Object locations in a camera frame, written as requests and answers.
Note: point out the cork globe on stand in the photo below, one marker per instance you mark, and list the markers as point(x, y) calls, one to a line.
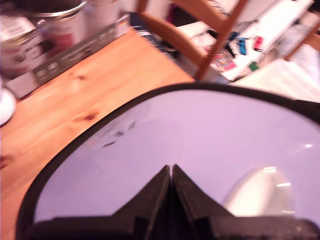
point(5, 107)

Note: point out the white tin with metal rim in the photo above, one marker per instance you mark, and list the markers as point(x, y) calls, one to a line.
point(65, 27)

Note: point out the colourful printed card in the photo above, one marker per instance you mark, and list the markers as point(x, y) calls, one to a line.
point(225, 62)

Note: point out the small green block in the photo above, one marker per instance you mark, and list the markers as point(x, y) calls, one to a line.
point(253, 66)

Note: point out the white tin with printed label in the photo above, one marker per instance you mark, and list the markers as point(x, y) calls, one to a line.
point(21, 47)

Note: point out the wooden chair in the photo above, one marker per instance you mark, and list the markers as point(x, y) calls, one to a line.
point(175, 35)

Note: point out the blue plastic clip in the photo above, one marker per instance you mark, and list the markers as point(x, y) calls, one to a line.
point(241, 46)

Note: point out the red plastic clip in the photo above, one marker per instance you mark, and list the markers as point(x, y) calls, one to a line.
point(258, 42)

